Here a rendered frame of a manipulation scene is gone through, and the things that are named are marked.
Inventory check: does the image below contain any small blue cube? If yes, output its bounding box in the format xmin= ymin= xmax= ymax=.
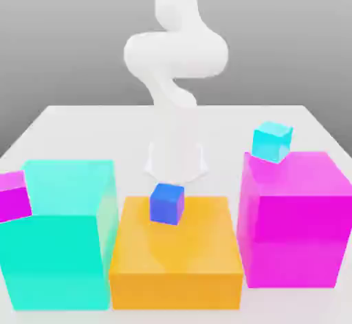
xmin=149 ymin=182 xmax=186 ymax=226

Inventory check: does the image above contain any small cyan cube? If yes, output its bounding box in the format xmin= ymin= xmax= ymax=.
xmin=251 ymin=120 xmax=294 ymax=164

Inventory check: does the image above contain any small magenta cube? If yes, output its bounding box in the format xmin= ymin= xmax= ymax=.
xmin=0 ymin=170 xmax=33 ymax=224

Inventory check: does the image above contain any large orange box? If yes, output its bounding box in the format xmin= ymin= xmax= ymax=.
xmin=108 ymin=195 xmax=245 ymax=311

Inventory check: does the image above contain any large magenta box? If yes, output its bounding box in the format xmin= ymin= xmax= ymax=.
xmin=236 ymin=151 xmax=352 ymax=289

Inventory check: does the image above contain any large turquoise box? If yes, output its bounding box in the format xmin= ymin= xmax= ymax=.
xmin=0 ymin=159 xmax=120 ymax=312

